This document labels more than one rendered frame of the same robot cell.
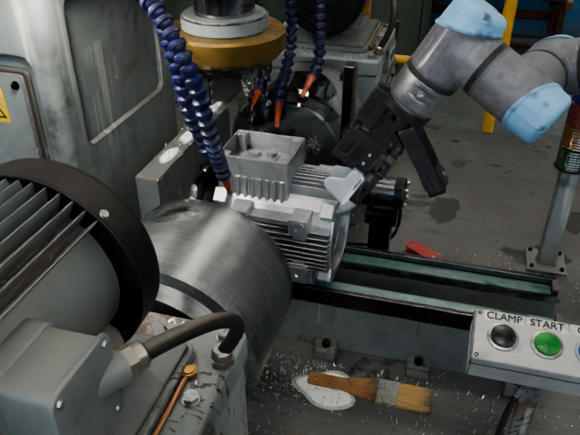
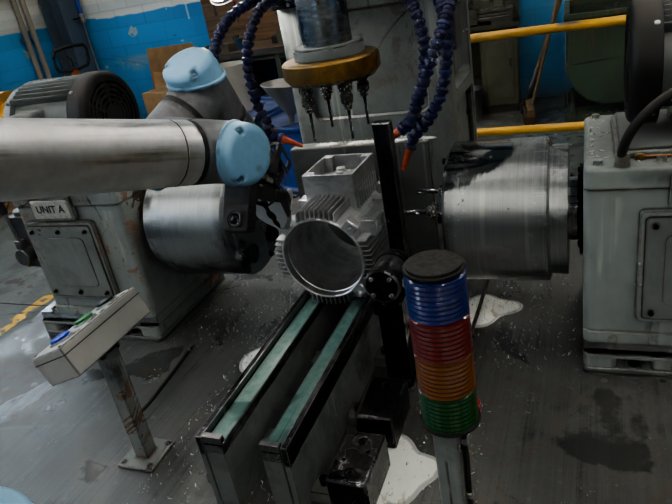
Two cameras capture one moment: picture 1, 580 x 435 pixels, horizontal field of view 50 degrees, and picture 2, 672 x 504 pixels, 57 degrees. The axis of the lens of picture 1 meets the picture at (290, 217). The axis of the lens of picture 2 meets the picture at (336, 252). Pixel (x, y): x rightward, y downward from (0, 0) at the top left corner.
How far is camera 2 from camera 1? 1.51 m
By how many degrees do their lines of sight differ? 84
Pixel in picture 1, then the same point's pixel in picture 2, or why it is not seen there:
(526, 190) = not seen: outside the picture
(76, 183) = (80, 80)
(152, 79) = not seen: hidden behind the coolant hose
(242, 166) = (318, 169)
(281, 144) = (358, 175)
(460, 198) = (659, 475)
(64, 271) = (60, 104)
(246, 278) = (179, 195)
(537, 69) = not seen: hidden behind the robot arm
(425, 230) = (531, 424)
